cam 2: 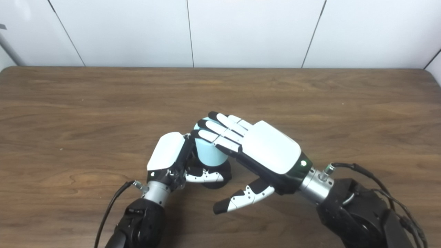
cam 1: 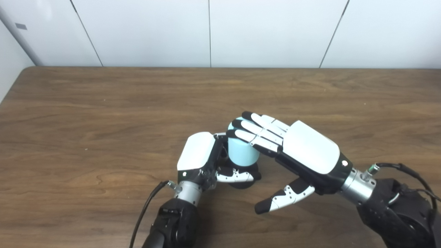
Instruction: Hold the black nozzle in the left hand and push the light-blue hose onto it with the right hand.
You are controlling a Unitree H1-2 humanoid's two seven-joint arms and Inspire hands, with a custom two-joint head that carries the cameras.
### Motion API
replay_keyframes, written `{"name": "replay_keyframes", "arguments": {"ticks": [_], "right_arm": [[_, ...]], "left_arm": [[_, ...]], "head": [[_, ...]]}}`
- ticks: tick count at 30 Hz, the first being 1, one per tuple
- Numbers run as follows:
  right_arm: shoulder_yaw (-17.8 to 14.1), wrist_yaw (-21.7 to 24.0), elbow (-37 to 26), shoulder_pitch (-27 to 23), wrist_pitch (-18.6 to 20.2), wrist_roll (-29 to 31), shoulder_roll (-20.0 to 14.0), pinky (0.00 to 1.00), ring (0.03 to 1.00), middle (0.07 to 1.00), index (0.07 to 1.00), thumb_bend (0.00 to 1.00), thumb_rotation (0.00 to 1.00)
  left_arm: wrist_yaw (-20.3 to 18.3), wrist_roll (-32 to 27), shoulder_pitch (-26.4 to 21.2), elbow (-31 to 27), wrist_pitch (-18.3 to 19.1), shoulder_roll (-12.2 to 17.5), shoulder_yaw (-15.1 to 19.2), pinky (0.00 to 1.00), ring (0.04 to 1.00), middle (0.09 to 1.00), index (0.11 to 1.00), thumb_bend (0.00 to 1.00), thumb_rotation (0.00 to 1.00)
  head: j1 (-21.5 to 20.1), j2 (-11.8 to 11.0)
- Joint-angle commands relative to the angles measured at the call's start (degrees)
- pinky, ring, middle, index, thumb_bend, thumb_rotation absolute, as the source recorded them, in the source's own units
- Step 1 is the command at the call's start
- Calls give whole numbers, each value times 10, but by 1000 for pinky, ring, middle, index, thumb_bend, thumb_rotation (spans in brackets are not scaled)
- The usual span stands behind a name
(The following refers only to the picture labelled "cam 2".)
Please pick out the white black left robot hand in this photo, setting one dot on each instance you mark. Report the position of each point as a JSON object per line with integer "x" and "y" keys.
{"x": 165, "y": 151}

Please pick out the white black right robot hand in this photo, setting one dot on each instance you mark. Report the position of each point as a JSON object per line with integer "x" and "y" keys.
{"x": 272, "y": 151}

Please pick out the light blue cylinder cup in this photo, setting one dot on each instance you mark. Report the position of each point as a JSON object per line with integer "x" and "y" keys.
{"x": 210, "y": 155}

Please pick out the black flared nozzle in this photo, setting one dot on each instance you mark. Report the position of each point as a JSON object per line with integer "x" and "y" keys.
{"x": 220, "y": 177}

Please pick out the grey wall corner strip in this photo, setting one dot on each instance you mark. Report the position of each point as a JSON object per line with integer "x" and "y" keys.
{"x": 10, "y": 51}

